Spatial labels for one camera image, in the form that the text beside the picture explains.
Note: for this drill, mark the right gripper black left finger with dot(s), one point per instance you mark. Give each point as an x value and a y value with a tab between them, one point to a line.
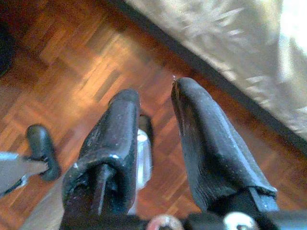
108	153

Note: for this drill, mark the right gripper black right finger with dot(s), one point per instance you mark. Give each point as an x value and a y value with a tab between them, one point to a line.
211	148

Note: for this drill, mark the grey right robot leg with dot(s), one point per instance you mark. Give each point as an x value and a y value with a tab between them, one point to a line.
145	158

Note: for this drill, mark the beige floral bed sheet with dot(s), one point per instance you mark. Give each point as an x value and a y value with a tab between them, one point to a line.
239	48

